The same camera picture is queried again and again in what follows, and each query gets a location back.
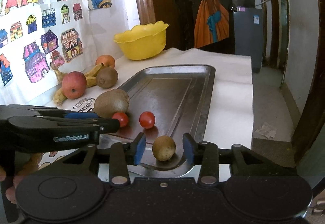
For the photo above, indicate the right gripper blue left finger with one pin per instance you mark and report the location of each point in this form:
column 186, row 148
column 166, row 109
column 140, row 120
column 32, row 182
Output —
column 123, row 154

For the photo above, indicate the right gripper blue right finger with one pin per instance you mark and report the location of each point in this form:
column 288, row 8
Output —
column 205, row 154

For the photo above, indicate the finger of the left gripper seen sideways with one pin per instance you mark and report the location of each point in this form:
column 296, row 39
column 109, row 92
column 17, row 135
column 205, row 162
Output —
column 50, row 112

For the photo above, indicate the yellow banana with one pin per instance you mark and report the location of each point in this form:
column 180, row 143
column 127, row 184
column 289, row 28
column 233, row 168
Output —
column 92, row 73
column 59, row 97

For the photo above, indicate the cherry tomato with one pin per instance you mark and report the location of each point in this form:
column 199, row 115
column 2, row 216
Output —
column 147, row 120
column 122, row 118

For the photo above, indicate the large red apple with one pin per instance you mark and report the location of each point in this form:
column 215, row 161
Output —
column 74, row 85

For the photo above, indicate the small tan longan fruit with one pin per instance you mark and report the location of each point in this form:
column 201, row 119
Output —
column 163, row 148

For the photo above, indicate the kiwi with sticker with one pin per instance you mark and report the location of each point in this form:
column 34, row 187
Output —
column 111, row 102

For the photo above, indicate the brown kiwi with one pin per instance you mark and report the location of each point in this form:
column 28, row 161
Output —
column 107, row 78

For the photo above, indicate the small orange-red apple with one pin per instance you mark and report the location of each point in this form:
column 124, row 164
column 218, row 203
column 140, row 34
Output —
column 106, row 60

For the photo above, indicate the person's left hand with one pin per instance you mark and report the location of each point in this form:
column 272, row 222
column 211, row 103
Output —
column 31, row 166

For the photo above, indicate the white printed tablecloth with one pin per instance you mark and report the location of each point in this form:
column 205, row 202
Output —
column 230, row 118

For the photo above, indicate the metal baking tray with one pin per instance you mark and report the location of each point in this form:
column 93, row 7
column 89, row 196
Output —
column 179, row 96

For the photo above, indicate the crumpled paper on floor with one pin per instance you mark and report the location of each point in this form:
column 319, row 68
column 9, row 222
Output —
column 267, row 131

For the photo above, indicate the colourful houses drawing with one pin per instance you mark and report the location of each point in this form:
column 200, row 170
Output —
column 38, row 37

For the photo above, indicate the yellow plastic colander bowl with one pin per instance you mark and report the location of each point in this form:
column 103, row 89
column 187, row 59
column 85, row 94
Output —
column 143, row 41

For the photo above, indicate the grey washing machine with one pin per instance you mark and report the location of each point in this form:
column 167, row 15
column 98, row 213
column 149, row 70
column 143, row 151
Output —
column 248, row 31

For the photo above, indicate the dark door with lady poster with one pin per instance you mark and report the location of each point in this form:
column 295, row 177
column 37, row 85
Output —
column 206, row 24

